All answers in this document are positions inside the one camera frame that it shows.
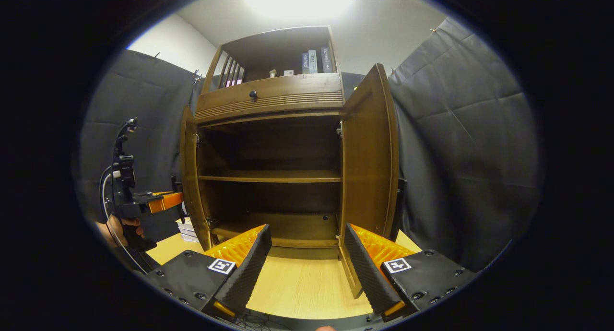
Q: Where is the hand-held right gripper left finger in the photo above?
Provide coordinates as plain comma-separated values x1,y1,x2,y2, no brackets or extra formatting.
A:
143,224,272,319

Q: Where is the wooden double-door shoe cabinet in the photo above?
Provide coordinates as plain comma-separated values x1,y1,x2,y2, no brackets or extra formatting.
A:
194,26,346,260

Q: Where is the wooden cabinet door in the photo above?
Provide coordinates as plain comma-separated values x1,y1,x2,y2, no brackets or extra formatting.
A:
338,63,407,299
171,106,214,251

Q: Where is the black backdrop cloth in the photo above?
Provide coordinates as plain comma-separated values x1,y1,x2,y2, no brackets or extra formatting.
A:
77,17,543,272

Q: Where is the wooden drawer with black knob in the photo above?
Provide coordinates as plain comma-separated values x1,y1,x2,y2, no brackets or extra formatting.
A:
196,73,345,125

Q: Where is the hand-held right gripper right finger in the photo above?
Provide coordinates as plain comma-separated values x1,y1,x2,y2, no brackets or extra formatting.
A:
344,223,477,323

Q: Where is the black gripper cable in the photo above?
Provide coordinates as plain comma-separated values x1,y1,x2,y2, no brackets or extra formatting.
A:
99,165,150,274

